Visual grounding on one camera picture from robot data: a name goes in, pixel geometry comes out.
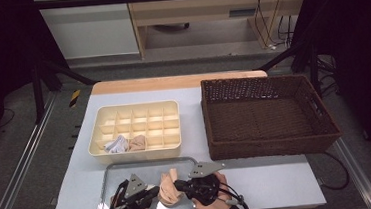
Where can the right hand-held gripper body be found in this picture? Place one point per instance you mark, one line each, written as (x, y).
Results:
(203, 186)

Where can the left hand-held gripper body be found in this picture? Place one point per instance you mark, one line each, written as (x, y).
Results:
(132, 200)

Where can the peach sock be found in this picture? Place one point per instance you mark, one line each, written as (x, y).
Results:
(168, 192)

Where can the clear plastic lid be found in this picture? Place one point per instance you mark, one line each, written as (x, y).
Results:
(119, 176)

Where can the cream compartment storage box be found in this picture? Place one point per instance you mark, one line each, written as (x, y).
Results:
(157, 153)

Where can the beige sock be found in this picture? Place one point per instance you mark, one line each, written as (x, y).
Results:
(142, 140)
(135, 144)

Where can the white sock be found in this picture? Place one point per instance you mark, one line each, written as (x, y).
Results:
(122, 143)
(111, 147)

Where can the brown wicker basket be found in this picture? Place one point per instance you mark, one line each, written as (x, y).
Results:
(292, 126)

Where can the person's right hand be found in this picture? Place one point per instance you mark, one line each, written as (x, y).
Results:
(215, 207)

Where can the yellow black striped tape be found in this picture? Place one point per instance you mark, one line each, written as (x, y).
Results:
(75, 98)

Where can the black metal stand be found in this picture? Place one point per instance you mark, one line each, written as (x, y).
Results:
(314, 71)
(38, 96)

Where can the white cabinet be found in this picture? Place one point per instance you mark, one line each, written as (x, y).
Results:
(91, 31)

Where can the wooden desk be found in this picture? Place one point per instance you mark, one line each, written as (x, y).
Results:
(199, 8)

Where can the aluminium rail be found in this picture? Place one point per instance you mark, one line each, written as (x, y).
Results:
(18, 171)
(363, 177)

